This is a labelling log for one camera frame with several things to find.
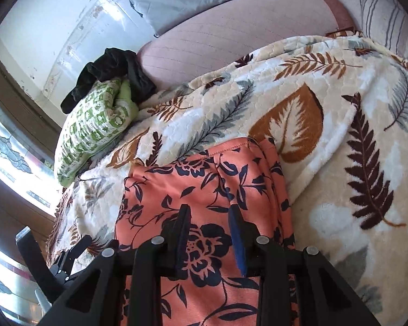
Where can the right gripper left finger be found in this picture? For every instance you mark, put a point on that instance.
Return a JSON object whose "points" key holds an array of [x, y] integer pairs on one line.
{"points": [[175, 232]]}

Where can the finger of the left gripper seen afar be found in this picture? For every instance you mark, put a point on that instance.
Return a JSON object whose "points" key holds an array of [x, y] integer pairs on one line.
{"points": [[79, 248]]}

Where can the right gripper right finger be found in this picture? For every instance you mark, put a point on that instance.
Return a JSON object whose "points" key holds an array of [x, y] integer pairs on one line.
{"points": [[243, 236]]}

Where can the orange floral garment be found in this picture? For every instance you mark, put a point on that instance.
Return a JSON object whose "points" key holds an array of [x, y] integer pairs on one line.
{"points": [[209, 289]]}

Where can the green white patterned pillow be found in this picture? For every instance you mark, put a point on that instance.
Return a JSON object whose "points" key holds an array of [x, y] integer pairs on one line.
{"points": [[105, 112]]}

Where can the leaf pattern fleece blanket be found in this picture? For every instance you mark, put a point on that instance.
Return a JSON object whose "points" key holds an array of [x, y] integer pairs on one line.
{"points": [[337, 109]]}

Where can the pink quilted bedspread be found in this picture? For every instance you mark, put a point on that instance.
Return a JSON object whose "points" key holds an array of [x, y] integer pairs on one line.
{"points": [[225, 33]]}

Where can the black cloth on pillow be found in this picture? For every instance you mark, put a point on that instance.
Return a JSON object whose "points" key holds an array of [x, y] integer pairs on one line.
{"points": [[113, 63]]}

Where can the striped floral quilt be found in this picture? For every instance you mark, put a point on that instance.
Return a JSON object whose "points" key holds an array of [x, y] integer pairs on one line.
{"points": [[386, 23]]}

